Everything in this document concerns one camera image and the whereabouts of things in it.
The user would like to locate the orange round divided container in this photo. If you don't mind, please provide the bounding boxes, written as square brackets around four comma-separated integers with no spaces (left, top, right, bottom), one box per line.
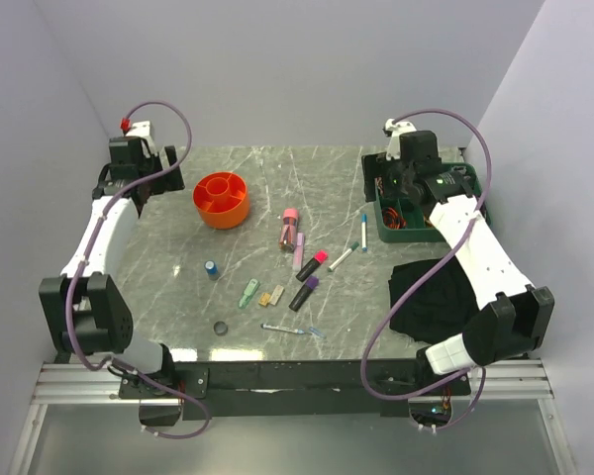
[193,171,249,230]

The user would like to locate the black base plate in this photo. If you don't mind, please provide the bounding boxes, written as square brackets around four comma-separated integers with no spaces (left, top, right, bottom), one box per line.
[118,359,471,418]

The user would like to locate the tan eraser block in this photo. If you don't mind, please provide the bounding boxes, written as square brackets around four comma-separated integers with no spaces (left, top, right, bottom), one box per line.
[258,293,271,307]

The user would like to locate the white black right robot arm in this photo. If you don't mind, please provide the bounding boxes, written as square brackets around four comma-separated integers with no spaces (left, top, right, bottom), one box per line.
[382,122,554,394]

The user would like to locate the light purple highlighter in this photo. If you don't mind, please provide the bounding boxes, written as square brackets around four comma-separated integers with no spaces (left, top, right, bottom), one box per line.
[292,232,305,271]

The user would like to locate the black cloth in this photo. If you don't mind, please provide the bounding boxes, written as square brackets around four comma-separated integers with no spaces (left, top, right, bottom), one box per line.
[389,258,479,344]

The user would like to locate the blue glue stick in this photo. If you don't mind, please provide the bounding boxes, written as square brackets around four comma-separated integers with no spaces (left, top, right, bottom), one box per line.
[204,260,220,281]

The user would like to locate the blue capped white marker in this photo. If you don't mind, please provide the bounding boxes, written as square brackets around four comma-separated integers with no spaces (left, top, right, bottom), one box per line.
[361,214,368,252]

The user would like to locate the blue white pen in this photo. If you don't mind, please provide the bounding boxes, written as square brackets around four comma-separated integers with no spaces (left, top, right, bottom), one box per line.
[260,324,306,335]

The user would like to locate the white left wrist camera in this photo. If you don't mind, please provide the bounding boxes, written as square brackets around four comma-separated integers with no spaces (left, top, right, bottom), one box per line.
[120,117,155,152]

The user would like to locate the purple capped black highlighter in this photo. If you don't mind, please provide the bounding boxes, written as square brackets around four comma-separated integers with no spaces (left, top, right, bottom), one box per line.
[289,275,319,312]

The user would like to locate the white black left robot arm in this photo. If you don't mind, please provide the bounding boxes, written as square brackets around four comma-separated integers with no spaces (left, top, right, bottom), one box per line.
[69,145,400,364]

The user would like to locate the green compartment tray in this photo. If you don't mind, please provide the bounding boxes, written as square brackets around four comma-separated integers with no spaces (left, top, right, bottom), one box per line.
[374,162,482,243]

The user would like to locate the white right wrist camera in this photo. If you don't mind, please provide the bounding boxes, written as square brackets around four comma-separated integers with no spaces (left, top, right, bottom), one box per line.
[383,119,417,161]

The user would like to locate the green capped white marker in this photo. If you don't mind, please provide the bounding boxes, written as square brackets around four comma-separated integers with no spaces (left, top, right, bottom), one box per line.
[328,241,359,272]

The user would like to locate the pink capped black highlighter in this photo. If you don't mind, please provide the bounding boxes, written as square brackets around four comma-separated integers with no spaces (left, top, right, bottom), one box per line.
[296,250,328,282]

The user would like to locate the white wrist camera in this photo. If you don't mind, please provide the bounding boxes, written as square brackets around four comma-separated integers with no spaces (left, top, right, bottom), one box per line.
[120,117,155,152]
[383,119,417,161]

